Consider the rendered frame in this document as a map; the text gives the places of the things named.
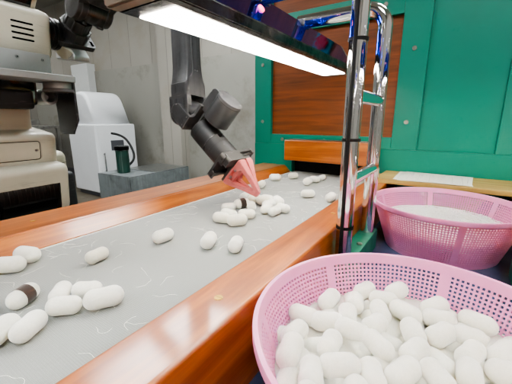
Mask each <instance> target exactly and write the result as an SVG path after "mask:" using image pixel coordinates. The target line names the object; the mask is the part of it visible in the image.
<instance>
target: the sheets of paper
mask: <svg viewBox="0 0 512 384"><path fill-rule="evenodd" d="M393 179H397V180H400V181H417V182H425V183H435V184H451V185H460V186H469V187H473V186H472V181H473V178H471V177H463V176H453V175H444V174H428V173H419V172H410V171H400V172H399V173H398V174H397V175H396V176H395V177H394V178H393Z"/></svg>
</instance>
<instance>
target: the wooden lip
mask: <svg viewBox="0 0 512 384"><path fill-rule="evenodd" d="M367 147H368V142H367V141H361V142H360V148H359V157H358V166H364V165H366V156H367ZM341 150H342V141H341V140H326V139H285V141H284V160H290V161H299V162H318V163H327V164H336V165H340V164H341Z"/></svg>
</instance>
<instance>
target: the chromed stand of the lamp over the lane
mask: <svg viewBox="0 0 512 384"><path fill-rule="evenodd" d="M370 18H374V19H375V20H376V21H377V24H378V32H377V41H376V58H375V67H374V76H373V92H369V91H364V81H365V71H366V53H367V43H368V41H369V37H368V33H369V23H370ZM297 20H299V22H300V24H301V25H302V26H303V27H304V28H306V29H309V28H311V27H320V26H325V25H329V24H337V23H342V22H346V21H350V36H349V38H348V43H349V47H348V59H347V81H346V93H345V105H344V127H343V138H341V141H342V150H341V173H340V184H339V196H338V218H337V224H336V228H337V230H336V242H335V253H334V254H344V253H372V251H373V249H374V248H375V247H376V235H377V229H375V228H374V227H373V226H374V217H375V209H376V195H377V186H378V178H379V163H380V155H381V147H382V132H383V124H384V115H385V107H386V92H387V84H388V76H389V60H390V53H391V45H392V29H393V18H392V13H391V11H390V10H389V9H388V7H387V6H385V5H384V4H382V3H380V2H372V1H371V0H352V1H351V5H350V6H346V7H342V8H335V9H331V10H327V11H320V12H316V13H311V14H304V15H300V16H298V17H297ZM363 104H364V105H369V106H371V111H370V128H369V138H368V147H367V156H366V165H364V166H363V167H361V168H358V169H357V167H358V157H359V148H360V142H361V139H360V129H361V119H362V109H363ZM364 179H365V182H364V191H363V208H362V217H361V227H360V230H359V231H358V232H357V233H356V234H355V235H354V236H353V238H352V233H353V229H354V225H353V224H354V205H355V195H356V186H357V184H358V183H360V182H361V181H363V180H364Z"/></svg>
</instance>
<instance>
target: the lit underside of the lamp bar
mask: <svg viewBox="0 0 512 384"><path fill-rule="evenodd" d="M140 18H141V19H144V20H147V21H151V22H153V23H156V24H160V25H163V26H166V27H170V28H173V29H175V30H179V31H183V32H185V33H188V34H192V35H195V36H198V37H202V38H204V39H207V40H212V41H214V42H217V43H221V44H224V45H226V46H230V47H234V48H236V49H239V50H243V51H245V52H249V53H253V54H255V55H258V56H263V57H265V58H268V59H272V60H275V61H278V62H281V63H284V64H287V65H290V66H294V67H296V68H299V69H304V70H306V71H309V72H314V73H316V74H319V75H339V74H344V73H343V72H340V71H338V70H336V69H333V68H330V67H328V66H325V65H322V64H321V63H318V62H315V61H313V60H310V59H307V58H305V57H303V56H300V55H297V54H295V53H292V52H290V51H288V50H284V49H282V48H279V47H278V46H274V45H272V44H270V43H267V42H264V41H263V40H259V39H257V38H254V37H251V36H249V35H247V34H244V33H242V32H239V31H237V30H234V29H232V28H229V27H226V26H224V25H221V24H218V23H216V22H214V21H211V20H209V19H206V18H203V17H201V16H199V15H196V14H193V13H191V12H189V11H185V10H184V9H181V8H178V7H172V8H167V9H165V10H161V11H157V12H154V13H151V14H147V15H143V16H141V17H140Z"/></svg>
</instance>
